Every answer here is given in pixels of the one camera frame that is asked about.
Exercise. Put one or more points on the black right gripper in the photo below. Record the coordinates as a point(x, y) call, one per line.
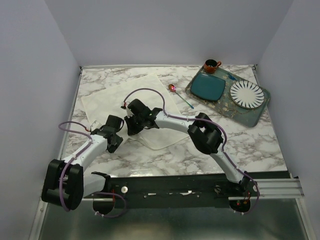
point(131, 130)

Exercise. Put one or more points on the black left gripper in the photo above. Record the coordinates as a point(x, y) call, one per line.
point(119, 140)

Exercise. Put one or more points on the white cloth napkin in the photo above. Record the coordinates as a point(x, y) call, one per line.
point(150, 91)

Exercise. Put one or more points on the iridescent rainbow spoon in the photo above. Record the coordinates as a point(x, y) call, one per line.
point(173, 89)

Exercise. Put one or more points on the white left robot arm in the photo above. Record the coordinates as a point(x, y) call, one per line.
point(64, 184)

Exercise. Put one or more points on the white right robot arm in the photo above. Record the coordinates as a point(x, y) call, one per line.
point(208, 137)

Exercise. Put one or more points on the teal square plate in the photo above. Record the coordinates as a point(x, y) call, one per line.
point(208, 87)

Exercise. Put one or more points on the brown ceramic cup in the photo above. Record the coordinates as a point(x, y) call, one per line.
point(210, 66)

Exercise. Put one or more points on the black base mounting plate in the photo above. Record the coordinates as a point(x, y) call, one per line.
point(178, 191)

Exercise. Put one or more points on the white blue striped plate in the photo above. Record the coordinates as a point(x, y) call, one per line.
point(247, 94)

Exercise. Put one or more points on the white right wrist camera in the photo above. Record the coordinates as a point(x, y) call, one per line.
point(129, 113)

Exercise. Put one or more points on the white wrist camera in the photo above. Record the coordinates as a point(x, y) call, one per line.
point(129, 113)
point(95, 125)

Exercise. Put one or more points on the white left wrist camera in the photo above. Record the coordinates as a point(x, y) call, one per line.
point(95, 125)

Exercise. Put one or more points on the aluminium frame rail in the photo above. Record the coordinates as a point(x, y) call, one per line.
point(281, 188)

